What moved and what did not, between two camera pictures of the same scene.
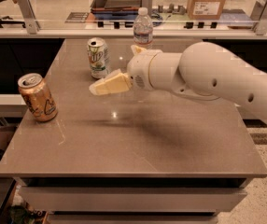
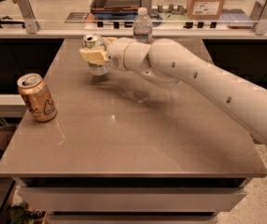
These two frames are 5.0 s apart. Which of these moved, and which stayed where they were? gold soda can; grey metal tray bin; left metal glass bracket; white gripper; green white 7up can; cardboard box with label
Moved: green white 7up can; white gripper
Stayed: left metal glass bracket; cardboard box with label; gold soda can; grey metal tray bin
